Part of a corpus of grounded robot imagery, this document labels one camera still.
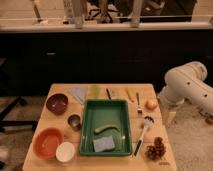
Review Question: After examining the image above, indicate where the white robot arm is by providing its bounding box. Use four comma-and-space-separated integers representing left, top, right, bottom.
158, 61, 213, 126

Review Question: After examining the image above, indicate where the small white bowl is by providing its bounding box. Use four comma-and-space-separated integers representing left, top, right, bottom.
56, 142, 75, 163

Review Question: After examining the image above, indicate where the dark maroon bowl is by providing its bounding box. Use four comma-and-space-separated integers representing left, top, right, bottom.
46, 93, 68, 115

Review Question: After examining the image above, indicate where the orange red bowl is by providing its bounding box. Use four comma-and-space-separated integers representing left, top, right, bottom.
33, 128, 64, 159

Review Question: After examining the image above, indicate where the white dish brush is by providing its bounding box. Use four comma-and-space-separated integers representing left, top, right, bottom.
133, 116, 154, 157

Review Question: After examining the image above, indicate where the brown pine cone cluster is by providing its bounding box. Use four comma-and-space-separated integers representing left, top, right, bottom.
145, 137, 166, 161

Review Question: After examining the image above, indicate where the green plastic tray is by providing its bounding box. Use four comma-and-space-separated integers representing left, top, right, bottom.
79, 99, 132, 157

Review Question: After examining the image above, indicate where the black pen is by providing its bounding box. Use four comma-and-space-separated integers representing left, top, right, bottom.
106, 88, 112, 100

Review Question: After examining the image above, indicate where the blue grey sponge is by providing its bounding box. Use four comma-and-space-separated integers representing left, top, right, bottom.
93, 136, 115, 152

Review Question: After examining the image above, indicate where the pale green cloth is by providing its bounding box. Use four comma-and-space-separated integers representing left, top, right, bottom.
88, 85, 100, 99

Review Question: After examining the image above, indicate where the light blue cloth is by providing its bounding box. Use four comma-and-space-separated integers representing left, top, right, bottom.
68, 87, 87, 104

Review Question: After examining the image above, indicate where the metal cup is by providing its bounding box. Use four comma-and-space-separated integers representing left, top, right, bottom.
68, 114, 81, 131

